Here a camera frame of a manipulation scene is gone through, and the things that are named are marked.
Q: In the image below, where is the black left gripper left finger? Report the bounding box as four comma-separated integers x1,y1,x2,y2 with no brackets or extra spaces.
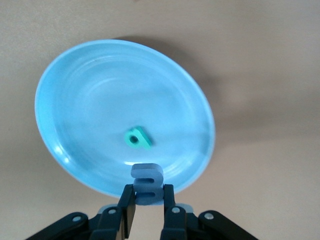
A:
24,184,137,240

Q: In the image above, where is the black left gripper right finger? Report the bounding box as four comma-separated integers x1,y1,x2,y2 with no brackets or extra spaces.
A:
159,184,261,240

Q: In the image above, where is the blue foam letter m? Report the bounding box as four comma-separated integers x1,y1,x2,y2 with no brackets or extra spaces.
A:
130,163,165,207

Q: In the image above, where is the blue plate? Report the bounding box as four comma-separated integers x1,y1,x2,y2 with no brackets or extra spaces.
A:
34,38,217,199

